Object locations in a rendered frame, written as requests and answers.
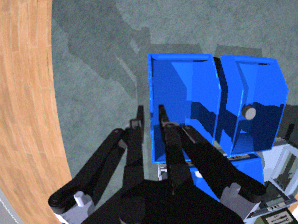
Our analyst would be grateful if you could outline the grey low shelf rack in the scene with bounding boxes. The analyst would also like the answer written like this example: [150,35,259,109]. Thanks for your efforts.
[158,140,298,224]

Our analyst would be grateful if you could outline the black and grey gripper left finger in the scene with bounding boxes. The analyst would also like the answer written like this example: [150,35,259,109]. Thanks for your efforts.
[48,105,146,224]

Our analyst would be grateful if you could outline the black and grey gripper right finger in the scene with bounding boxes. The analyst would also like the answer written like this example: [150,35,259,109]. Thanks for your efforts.
[158,104,267,224]

